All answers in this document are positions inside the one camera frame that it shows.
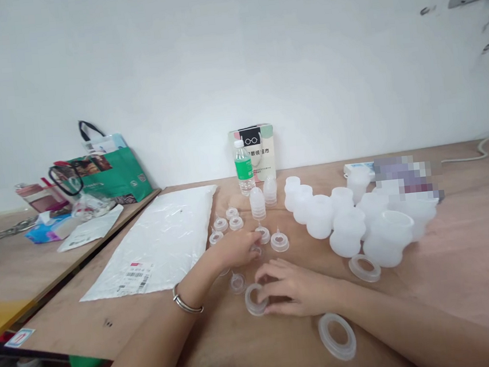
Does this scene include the person's right hand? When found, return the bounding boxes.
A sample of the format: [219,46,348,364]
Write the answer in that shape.
[251,252,349,322]

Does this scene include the person's left hand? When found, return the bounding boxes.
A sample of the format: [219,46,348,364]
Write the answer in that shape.
[201,231,266,279]

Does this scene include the person's right thumb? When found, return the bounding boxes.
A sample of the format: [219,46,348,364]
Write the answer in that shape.
[263,293,303,319]

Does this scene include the person's right fingers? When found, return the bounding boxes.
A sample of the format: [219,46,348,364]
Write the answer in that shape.
[251,256,298,302]

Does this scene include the person's left fingers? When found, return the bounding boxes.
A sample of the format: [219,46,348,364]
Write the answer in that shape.
[231,231,265,268]

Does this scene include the translucent silicone ring collar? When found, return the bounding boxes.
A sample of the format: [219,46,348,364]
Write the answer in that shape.
[316,310,359,364]
[348,252,383,286]
[243,281,276,318]

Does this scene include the scattered group of nozzle caps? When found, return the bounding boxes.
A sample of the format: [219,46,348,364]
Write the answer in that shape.
[205,201,294,298]

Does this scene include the stack of translucent dome caps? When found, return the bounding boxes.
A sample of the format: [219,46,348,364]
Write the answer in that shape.
[262,176,280,208]
[249,186,269,219]

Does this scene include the water bottle with green label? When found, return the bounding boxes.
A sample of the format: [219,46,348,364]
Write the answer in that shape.
[232,138,257,198]

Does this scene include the large white plastic mailer bag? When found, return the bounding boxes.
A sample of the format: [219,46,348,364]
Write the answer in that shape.
[69,183,229,303]

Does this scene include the paper bag with glasses print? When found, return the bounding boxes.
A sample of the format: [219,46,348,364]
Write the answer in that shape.
[226,121,281,186]

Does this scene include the cluster of translucent plastic bottles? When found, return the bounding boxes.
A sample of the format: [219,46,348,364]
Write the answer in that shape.
[281,160,446,277]

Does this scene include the green shopping bag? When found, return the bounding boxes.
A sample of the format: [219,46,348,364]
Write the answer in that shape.
[54,113,155,211]

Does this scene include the small white flat packet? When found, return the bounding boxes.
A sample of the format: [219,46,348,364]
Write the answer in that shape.
[53,203,129,254]

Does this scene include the clear crumpled plastic bag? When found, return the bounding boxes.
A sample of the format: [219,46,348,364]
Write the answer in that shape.
[69,191,115,223]

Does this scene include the blue tissue pack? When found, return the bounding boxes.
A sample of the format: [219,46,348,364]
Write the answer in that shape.
[23,210,76,246]

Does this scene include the pink drinking bottle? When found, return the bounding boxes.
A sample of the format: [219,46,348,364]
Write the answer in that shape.
[14,179,60,216]

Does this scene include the metal scissors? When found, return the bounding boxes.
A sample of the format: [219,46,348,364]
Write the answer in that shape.
[0,216,39,239]

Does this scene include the blue and white sticker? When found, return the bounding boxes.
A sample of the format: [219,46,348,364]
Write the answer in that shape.
[3,326,39,351]

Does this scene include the yellow board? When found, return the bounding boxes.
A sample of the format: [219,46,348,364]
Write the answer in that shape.
[0,295,42,349]

